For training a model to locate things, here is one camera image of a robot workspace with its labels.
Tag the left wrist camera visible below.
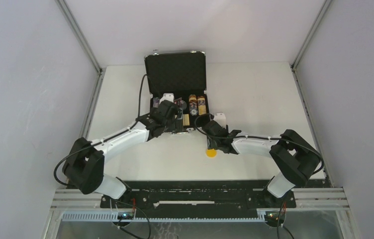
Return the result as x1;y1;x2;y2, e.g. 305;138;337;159
159;93;175;103

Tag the yellow big blind button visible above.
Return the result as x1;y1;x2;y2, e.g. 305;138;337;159
205;149;217;158

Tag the right chip row yellow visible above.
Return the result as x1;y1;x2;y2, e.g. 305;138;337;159
197;96;207;116

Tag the triangular all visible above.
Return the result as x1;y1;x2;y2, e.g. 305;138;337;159
174;98;184;106

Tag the right chip row orange blue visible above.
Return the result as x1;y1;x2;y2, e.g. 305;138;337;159
188;94;198;116

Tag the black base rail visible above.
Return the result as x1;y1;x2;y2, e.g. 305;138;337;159
99;180;296;219

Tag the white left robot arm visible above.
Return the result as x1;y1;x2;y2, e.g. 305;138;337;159
59;100;180;208

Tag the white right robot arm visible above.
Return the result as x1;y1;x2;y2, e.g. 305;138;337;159
200;120;324;207

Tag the yellow blue card deck box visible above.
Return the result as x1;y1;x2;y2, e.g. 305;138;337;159
183;114;190;126

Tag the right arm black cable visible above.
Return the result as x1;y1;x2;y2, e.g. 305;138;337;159
194;113;325;175

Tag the black aluminium poker case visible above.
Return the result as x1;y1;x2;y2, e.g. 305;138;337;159
144;51;209;133

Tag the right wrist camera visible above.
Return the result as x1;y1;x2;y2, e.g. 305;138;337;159
213;113;227;128

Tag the left chip row purple end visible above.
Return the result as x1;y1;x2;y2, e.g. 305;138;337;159
152;97;160;108

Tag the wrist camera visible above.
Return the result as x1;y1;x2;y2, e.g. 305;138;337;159
213;113;227;128
159;93;175;103

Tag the white dealer button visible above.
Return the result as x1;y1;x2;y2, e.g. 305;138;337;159
178;100;187;111

